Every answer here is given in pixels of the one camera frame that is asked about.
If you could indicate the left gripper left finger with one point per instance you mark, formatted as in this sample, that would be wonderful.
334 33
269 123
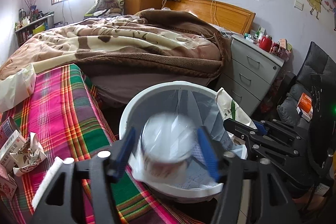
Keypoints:
63 200

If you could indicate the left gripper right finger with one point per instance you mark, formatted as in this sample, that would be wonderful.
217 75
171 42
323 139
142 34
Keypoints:
269 200

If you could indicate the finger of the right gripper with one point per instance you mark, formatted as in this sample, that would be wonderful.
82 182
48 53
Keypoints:
244 132
280 129

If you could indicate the red white milk carton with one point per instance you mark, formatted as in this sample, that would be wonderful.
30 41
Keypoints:
8 185

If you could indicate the patterned paper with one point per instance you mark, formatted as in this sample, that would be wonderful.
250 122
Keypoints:
29 156

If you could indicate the thin white foam sleeve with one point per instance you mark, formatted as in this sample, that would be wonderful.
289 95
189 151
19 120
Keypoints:
46 181

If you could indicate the white purple medicine box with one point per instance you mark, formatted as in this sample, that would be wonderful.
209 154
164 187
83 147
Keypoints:
12 145

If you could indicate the red milk drink can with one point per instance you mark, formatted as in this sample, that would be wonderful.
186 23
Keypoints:
6 130

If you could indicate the white round trash bin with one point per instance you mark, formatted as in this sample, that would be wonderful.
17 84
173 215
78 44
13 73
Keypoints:
197 103

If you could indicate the orange white box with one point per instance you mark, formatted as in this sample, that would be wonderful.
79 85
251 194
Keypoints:
304 107

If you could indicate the black padded chair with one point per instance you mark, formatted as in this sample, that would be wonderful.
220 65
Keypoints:
317 61

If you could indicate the grey drawer nightstand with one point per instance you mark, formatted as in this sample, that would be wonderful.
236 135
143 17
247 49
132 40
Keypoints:
250 73

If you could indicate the red cup on nightstand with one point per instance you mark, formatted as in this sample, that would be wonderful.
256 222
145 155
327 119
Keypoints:
265 43

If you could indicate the pink plaid bed sheet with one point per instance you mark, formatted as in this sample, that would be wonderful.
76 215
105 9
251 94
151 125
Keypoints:
64 112

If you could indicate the wooden headboard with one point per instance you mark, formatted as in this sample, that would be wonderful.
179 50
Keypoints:
225 15

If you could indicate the white tissue pack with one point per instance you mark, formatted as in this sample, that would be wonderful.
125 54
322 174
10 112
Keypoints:
16 88

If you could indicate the brown beige fleece blanket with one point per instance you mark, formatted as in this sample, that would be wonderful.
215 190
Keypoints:
159 41

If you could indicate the cluttered side shelf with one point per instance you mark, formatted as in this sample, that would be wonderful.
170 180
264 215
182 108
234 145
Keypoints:
29 30

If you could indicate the brown teddy bear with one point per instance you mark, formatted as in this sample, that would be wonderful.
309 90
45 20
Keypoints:
110 6

